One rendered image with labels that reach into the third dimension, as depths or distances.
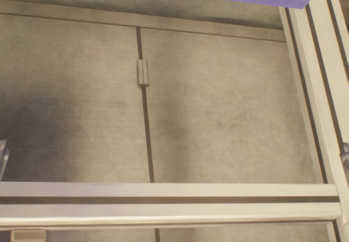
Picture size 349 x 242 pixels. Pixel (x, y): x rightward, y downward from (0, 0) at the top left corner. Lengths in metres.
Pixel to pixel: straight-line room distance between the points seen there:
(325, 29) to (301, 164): 0.36
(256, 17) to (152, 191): 0.83
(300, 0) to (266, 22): 0.84
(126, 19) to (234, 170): 0.35
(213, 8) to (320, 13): 0.51
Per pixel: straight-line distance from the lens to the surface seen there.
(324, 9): 0.86
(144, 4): 1.28
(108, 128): 0.99
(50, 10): 1.09
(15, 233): 0.61
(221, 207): 0.64
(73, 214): 0.59
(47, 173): 0.94
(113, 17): 1.11
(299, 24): 0.81
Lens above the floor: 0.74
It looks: 25 degrees down
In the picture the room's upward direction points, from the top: 173 degrees clockwise
